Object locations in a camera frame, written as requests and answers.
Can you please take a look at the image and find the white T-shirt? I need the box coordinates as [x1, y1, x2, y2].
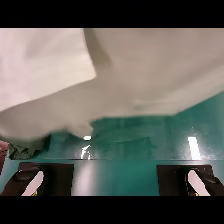
[0, 27, 224, 144]

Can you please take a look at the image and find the dark green garment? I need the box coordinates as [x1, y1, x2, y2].
[7, 133, 52, 161]

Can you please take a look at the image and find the red garment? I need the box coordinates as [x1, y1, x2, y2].
[0, 139, 10, 175]

